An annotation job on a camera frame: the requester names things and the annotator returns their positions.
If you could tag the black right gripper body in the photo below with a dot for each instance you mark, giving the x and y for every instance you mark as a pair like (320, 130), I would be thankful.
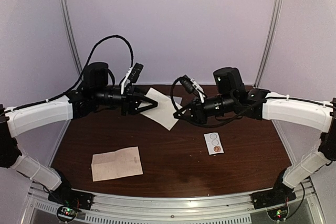
(202, 116)

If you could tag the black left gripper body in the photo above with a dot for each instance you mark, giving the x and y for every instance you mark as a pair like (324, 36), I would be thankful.
(126, 103)

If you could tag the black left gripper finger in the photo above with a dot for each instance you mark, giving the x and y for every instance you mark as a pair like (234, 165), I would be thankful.
(145, 100)
(139, 107)

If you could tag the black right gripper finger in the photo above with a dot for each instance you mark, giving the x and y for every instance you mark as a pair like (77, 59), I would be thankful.
(186, 110)
(185, 119)

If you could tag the grey envelope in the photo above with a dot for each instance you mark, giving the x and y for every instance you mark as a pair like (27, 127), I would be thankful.
(177, 100)

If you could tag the beige ornate letter sheet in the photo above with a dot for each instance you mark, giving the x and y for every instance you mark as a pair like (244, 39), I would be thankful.
(163, 113)

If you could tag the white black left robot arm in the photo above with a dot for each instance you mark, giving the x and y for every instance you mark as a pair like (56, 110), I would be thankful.
(93, 92)

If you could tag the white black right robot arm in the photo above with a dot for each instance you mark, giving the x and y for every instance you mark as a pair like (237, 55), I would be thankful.
(234, 102)

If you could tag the white seal sticker strip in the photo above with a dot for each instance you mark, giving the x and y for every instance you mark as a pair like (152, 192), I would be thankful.
(213, 143)

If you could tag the folded beige paper sheet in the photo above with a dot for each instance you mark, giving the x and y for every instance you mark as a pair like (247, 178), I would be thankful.
(122, 163)

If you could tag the left green circuit board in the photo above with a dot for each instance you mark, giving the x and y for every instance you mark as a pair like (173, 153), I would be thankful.
(67, 214)

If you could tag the green circuit board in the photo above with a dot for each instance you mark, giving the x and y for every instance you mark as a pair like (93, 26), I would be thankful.
(278, 214)
(67, 214)

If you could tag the right green circuit board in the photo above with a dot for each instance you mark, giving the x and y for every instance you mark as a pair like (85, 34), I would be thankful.
(278, 214)

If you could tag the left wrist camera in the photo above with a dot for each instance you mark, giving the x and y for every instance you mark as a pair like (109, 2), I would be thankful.
(130, 77)

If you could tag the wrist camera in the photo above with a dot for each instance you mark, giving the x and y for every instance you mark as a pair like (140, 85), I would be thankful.
(130, 77)
(191, 86)

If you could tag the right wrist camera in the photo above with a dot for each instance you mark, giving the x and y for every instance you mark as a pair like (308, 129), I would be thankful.
(191, 86)

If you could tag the aluminium front table rail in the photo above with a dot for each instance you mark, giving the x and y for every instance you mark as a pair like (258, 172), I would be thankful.
(235, 208)

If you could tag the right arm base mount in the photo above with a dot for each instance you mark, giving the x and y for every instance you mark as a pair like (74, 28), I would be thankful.
(269, 198)

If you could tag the aluminium left corner post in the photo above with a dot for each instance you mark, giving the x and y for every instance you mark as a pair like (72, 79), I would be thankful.
(70, 36)

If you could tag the aluminium corner post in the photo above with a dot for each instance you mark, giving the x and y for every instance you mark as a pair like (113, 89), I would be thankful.
(70, 36)
(276, 10)

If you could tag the aluminium right corner post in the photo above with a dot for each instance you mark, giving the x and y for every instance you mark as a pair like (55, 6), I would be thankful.
(276, 10)

